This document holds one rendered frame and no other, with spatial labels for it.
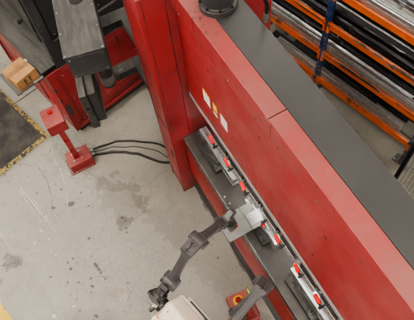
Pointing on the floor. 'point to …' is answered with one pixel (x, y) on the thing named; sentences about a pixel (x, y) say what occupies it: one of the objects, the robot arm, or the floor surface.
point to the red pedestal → (79, 155)
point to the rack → (352, 70)
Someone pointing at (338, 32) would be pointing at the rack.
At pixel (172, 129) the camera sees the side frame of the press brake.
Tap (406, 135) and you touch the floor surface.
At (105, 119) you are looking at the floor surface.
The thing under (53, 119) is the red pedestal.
